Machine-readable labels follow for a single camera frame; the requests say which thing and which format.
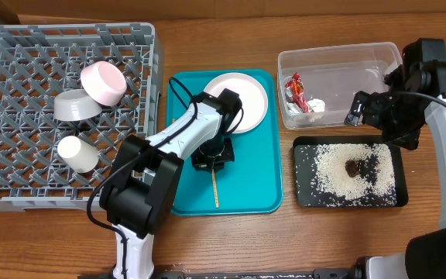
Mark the wooden chopstick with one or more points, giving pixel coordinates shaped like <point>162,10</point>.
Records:
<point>215,189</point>

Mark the large white round plate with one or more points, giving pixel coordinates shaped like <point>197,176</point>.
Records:
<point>252,94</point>

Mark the black rectangular tray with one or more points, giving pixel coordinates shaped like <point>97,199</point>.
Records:
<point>401,193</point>

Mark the grey plastic dish rack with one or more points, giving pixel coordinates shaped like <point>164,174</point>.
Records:
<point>39,62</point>

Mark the brown food scrap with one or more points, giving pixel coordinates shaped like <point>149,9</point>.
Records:
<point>352,168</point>

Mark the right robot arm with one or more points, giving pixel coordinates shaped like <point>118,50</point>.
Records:
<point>416,97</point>

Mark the grey round bowl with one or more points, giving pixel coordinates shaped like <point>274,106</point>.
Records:
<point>75,105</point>

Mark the small pink bowl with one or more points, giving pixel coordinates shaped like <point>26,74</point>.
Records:
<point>104,82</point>

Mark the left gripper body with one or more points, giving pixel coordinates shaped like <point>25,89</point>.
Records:
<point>214,153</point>

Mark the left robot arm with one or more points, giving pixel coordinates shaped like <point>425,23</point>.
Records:
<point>139,192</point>

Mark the white napkin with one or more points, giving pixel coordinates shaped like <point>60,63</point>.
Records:
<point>316,105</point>

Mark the red snack wrapper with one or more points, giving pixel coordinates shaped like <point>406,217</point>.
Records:
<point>297,88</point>

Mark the teal serving tray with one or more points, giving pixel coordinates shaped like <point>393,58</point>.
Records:
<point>253,183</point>

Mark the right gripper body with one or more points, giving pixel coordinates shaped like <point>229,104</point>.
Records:
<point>368,109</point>

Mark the white rice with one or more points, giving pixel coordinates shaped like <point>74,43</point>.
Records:
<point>335,174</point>

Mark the clear plastic waste bin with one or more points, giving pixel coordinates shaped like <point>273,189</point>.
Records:
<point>331,76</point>

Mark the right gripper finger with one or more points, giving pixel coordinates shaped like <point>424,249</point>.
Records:
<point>395,79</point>
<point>355,112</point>

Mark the white paper cup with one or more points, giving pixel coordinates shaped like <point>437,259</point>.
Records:
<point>77,154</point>

